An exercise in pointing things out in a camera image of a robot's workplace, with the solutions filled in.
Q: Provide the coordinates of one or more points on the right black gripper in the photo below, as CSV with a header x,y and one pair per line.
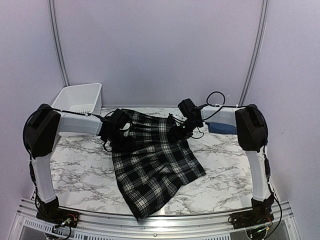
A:
x,y
177,134

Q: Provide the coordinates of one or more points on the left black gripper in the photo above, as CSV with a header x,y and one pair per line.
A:
x,y
127,146

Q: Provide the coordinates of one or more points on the plaid black white garment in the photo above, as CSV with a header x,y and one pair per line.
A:
x,y
150,175

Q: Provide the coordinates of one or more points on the blue t-shirt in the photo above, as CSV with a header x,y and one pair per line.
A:
x,y
221,128

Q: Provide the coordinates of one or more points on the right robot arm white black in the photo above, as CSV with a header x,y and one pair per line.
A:
x,y
252,136

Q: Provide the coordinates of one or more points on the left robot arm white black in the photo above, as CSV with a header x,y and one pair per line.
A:
x,y
39,136

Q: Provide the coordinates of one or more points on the white plastic laundry bin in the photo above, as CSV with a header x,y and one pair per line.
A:
x,y
83,99

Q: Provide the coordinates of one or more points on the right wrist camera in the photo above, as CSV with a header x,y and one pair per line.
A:
x,y
172,118

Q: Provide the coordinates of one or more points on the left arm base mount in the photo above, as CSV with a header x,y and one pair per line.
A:
x,y
60,217

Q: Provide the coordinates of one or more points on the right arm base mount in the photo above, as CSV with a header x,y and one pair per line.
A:
x,y
250,218

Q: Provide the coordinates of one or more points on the aluminium front rail frame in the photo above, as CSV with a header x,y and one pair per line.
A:
x,y
109,226

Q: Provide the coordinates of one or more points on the right aluminium corner post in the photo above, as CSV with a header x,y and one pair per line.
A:
x,y
256,51

